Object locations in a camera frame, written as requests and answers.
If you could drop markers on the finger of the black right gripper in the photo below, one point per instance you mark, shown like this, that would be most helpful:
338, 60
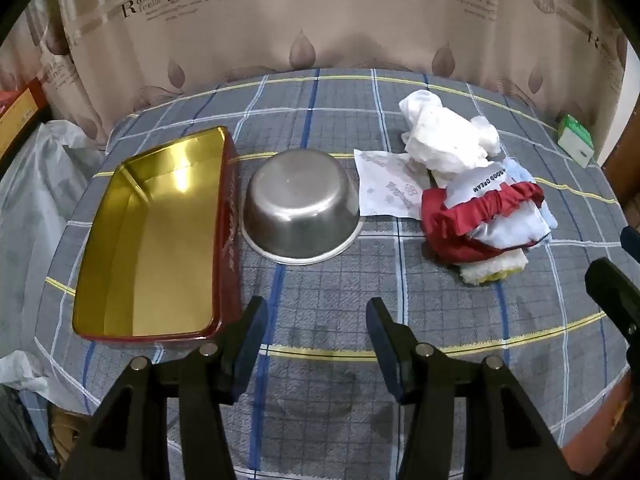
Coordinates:
618, 297
630, 241

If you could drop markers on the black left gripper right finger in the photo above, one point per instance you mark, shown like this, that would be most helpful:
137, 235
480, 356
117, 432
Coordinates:
505, 436

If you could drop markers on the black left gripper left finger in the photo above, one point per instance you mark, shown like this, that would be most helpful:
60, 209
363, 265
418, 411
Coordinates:
127, 435

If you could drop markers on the white yellow towel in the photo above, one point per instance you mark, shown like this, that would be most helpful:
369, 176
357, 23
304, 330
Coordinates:
494, 269

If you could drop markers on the red white drawstring bag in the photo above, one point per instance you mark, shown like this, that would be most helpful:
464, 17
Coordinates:
485, 212

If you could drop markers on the white cloth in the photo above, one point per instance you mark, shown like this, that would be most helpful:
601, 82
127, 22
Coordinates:
444, 141

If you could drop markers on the green white small box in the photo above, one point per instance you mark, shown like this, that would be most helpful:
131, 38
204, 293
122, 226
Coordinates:
575, 140

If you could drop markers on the grey plaid tablecloth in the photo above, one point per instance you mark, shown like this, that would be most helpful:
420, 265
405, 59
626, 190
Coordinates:
317, 406

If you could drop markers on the gold red rectangular tin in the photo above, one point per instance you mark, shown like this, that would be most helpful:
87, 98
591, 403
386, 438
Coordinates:
161, 261

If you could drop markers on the translucent plastic cover sheet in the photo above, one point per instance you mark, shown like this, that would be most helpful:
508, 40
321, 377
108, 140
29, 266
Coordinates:
39, 193

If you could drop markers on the stainless steel bowl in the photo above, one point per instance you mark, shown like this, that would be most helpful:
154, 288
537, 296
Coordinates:
301, 208

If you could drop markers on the red yellow cardboard box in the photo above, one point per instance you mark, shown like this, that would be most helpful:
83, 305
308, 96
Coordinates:
19, 109

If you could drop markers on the beige leaf print curtain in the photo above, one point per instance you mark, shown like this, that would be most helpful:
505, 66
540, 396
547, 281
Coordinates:
100, 59

